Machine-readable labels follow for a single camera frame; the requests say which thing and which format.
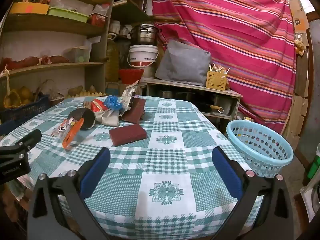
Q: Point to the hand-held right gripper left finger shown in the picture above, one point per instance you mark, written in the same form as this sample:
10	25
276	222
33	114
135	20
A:
96	171

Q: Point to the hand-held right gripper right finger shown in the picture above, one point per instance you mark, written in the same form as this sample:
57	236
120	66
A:
226	172

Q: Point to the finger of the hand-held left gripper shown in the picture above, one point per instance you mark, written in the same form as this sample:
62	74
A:
27	138

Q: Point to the white red candy wrapper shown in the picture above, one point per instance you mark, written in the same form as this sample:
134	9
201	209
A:
61	128

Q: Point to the light blue plastic basket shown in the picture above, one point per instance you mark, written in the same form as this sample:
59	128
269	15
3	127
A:
262	152

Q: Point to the orange snack wrapper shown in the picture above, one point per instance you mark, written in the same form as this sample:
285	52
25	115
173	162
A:
73	132

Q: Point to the maroon packet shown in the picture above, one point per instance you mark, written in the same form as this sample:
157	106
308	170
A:
128	134
135	111

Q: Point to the red snack wrapper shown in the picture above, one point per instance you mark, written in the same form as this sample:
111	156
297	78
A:
98	105

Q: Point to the blue plastic bag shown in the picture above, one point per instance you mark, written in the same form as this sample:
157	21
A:
112	102

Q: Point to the silver foil wrapper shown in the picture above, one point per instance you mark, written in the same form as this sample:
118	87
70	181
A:
128	92

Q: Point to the blue plastic crate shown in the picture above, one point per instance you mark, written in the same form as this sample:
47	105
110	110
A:
27	111

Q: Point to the yellow fruit in mesh bag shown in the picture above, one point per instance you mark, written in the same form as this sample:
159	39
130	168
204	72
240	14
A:
22	95

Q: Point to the brown woven basket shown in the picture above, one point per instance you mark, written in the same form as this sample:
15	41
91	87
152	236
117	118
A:
57	100

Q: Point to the green checked tablecloth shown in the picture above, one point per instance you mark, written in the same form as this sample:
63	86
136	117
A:
165	160

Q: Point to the large potato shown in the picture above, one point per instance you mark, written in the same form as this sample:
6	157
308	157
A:
75	90

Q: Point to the yellow egg tray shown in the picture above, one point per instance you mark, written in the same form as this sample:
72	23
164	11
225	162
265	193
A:
85	94

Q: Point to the dried sausage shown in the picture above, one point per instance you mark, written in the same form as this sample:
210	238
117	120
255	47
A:
58	59
22	63

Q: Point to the cardboard box with blue label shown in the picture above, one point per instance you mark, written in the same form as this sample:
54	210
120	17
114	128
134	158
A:
112	88

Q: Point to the green plastic object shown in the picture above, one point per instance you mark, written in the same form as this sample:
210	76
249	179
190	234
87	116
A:
315	162

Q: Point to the yellow utensil holder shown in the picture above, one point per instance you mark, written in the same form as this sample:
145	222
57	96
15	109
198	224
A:
216	81

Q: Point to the wooden cabinet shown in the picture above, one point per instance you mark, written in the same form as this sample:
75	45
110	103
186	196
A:
190	86

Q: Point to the clear plastic box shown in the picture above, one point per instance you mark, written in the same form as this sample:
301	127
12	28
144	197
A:
77	54

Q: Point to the red plastic basket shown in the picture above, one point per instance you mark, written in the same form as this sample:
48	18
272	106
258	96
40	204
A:
131	76

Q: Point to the bundle of chopsticks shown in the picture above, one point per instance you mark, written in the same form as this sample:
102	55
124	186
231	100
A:
220	68

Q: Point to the yellow oil bottle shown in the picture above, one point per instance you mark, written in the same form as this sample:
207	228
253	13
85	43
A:
112	60

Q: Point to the plain white bucket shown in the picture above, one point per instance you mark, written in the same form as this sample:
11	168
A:
148	71

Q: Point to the wooden shelf unit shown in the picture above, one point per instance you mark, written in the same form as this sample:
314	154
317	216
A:
96	47

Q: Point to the grey cushion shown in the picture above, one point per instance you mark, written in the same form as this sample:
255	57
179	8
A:
183	62

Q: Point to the yellow plastic container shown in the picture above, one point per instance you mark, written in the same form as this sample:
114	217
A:
37	8

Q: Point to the green plastic tray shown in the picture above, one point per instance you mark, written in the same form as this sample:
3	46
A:
67	14

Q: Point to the small red basket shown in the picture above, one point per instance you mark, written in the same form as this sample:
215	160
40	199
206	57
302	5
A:
98	20

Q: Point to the white jar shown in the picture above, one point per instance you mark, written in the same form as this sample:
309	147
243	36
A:
115	27
127	31

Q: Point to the pink striped curtain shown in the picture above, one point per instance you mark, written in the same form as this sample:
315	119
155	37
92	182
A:
225	30

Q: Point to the steel pot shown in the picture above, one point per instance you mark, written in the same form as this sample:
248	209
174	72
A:
145	36

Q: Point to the cardboard box on wall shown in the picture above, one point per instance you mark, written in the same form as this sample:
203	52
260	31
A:
298	17

